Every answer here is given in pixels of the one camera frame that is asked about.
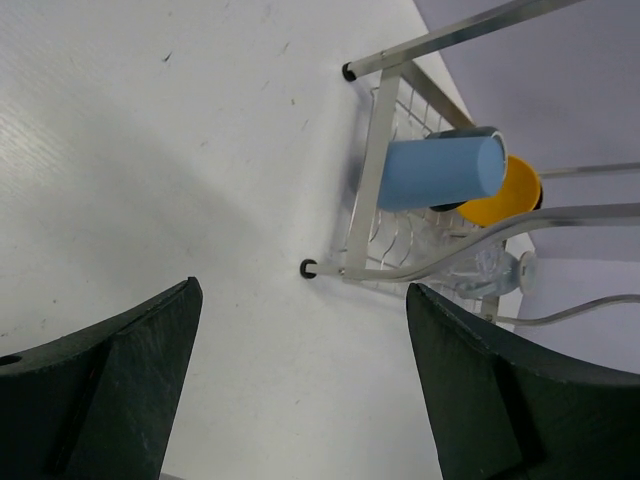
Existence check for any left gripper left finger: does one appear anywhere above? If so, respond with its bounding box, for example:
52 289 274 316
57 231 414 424
1 277 203 479

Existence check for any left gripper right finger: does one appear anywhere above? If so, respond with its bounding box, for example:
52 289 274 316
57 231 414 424
406 283 639 479

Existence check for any grey ceramic cup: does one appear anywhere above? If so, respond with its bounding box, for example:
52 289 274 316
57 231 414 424
457 249 540 301

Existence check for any orange bowl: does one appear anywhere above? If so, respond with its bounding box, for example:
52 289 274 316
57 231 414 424
456 155 542 227

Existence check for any blue plastic cup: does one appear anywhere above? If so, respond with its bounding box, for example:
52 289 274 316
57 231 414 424
377 137 504 212

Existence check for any clear drinking glass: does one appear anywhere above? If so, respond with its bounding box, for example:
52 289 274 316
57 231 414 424
439 242 517 284

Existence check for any dark green mug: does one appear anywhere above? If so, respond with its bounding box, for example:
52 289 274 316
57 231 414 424
427 126 508 213

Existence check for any steel two-tier dish rack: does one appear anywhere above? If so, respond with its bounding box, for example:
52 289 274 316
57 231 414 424
299 0 640 329

